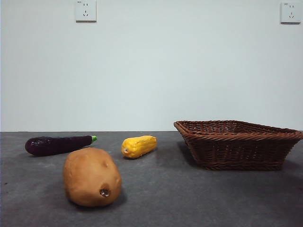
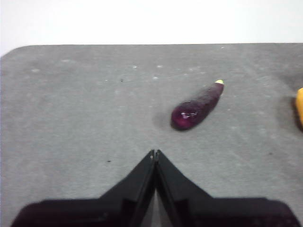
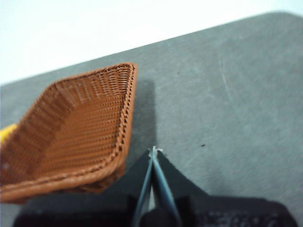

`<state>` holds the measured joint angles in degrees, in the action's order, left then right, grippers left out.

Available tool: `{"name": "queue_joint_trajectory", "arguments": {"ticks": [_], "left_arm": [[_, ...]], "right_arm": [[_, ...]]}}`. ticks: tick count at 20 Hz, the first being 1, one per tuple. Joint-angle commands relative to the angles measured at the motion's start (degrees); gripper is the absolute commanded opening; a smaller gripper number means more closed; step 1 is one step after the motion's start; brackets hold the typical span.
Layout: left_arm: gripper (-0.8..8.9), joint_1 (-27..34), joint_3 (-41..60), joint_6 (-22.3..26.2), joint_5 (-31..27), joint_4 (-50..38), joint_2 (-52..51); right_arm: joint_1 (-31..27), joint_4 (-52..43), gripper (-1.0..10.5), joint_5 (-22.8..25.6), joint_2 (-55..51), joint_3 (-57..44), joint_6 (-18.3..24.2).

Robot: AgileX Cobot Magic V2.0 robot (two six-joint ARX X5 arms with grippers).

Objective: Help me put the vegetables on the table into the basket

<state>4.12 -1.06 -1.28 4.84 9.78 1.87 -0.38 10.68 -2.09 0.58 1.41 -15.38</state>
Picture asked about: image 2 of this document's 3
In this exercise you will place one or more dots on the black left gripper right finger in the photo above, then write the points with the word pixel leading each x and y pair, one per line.
pixel 213 212

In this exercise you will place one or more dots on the purple eggplant with green stem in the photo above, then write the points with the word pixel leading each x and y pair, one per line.
pixel 197 106

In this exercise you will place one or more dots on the yellow corn cob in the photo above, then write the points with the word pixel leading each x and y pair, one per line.
pixel 300 106

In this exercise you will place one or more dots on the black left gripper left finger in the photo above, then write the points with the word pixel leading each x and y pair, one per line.
pixel 94 212

